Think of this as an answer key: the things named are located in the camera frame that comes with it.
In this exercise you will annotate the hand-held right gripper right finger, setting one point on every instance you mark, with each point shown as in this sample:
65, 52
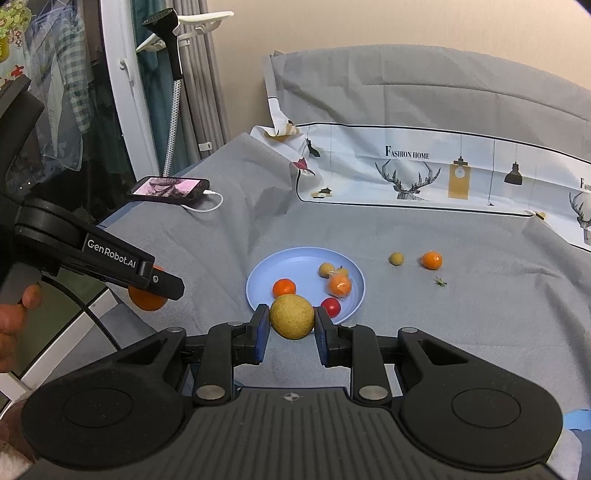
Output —
321, 337

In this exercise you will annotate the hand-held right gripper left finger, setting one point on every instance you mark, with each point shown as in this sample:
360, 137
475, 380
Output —
262, 332

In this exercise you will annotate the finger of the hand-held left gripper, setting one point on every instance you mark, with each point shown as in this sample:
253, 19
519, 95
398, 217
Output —
166, 285

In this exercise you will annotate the small orange tangerine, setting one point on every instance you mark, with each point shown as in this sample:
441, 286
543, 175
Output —
432, 260
145, 301
284, 287

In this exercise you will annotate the tan longan fruit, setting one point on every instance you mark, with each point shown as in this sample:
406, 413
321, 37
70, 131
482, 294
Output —
292, 318
343, 271
327, 269
395, 258

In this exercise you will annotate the plastic-wrapped tangerine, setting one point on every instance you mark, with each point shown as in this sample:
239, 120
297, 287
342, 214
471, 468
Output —
340, 286

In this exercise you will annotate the blue plastic plate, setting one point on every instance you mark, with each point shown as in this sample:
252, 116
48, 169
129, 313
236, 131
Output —
295, 267

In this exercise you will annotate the person's left hand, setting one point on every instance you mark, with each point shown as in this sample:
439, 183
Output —
18, 332

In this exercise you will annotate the red cherry tomato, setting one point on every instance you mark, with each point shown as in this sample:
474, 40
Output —
330, 305

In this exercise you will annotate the black smartphone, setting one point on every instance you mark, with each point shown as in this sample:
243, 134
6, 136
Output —
168, 189

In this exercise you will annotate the green tomato stem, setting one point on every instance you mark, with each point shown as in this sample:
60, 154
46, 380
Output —
440, 281

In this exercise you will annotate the plaid shirt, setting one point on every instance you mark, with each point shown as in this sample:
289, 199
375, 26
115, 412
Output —
71, 69

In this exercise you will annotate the white printed bed cover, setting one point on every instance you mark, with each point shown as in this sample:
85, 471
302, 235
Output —
360, 170

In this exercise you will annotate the grey curtain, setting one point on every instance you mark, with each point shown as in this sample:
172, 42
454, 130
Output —
207, 92

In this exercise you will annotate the black garment steamer head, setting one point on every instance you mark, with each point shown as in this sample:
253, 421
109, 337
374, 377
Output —
168, 41

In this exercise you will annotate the white steamer hanger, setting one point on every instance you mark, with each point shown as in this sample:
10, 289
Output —
203, 19

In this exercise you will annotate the grey towel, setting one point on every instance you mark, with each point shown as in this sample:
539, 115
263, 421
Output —
571, 454

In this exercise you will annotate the white door frame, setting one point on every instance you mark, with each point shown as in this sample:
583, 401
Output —
124, 92

